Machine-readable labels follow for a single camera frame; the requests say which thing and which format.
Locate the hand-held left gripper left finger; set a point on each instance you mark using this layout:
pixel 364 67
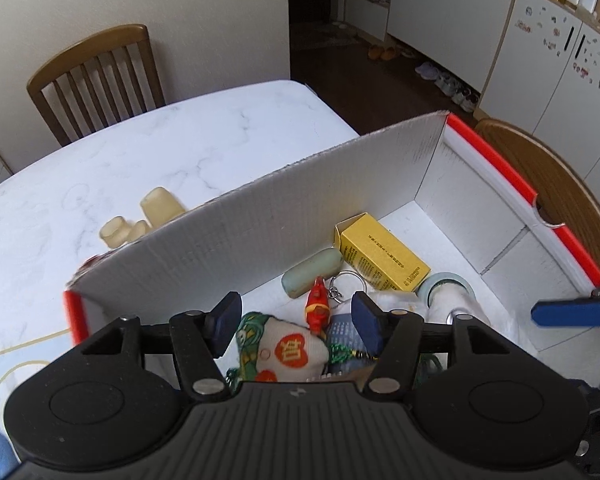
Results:
pixel 225 321

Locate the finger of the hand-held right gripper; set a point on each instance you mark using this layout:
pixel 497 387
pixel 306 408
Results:
pixel 572 311

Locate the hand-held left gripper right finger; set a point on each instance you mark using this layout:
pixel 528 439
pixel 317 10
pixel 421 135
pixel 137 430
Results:
pixel 367 321

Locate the blue grey plastic packet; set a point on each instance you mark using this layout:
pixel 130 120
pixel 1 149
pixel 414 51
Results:
pixel 342 332

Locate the embroidered pouch with green tassel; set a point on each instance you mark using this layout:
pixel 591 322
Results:
pixel 280 347

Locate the small yellow box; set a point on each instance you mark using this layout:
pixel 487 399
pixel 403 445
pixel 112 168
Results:
pixel 380 255

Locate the pale green cylinder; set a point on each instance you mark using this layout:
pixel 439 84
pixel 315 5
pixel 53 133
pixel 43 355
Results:
pixel 312 272

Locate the red cardboard box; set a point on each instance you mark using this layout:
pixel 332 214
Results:
pixel 230 240

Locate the teal round case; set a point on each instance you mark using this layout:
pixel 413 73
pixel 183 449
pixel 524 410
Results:
pixel 445 284

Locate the small yellowish rubber cap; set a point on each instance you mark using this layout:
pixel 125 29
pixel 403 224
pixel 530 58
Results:
pixel 140 228

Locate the wooden round-back chair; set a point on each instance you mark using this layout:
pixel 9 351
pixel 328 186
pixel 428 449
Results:
pixel 555 185

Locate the large yellowish rubber cap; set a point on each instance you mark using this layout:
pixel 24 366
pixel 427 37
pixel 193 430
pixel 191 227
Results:
pixel 161 205

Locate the pale shoe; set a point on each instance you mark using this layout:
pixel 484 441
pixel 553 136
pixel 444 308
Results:
pixel 447 82
pixel 469 99
pixel 426 69

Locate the wooden slat-back chair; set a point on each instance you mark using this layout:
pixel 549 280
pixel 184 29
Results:
pixel 95 90

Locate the brown slipper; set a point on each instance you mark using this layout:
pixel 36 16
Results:
pixel 389 52
pixel 375 51

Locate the white wooden wall cabinet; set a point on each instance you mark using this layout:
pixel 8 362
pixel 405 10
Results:
pixel 530 35

